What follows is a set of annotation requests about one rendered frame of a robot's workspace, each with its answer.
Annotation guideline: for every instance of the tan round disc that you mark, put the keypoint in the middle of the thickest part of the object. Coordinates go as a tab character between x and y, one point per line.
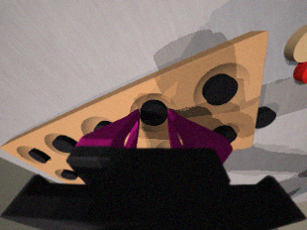
296	47

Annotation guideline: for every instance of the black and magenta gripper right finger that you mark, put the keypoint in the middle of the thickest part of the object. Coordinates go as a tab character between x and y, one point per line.
194	135

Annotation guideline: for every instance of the orange wooden tray with round pockets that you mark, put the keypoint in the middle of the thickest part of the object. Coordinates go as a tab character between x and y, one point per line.
179	87

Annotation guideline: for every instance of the red disc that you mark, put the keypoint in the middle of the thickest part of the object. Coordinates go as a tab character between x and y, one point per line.
300	72

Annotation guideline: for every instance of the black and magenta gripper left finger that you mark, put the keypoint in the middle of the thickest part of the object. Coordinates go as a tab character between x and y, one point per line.
115	133

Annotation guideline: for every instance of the black disc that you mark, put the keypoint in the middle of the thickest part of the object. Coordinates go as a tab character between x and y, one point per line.
69	174
265	116
219	89
153	112
39	155
64	144
101	124
227	131

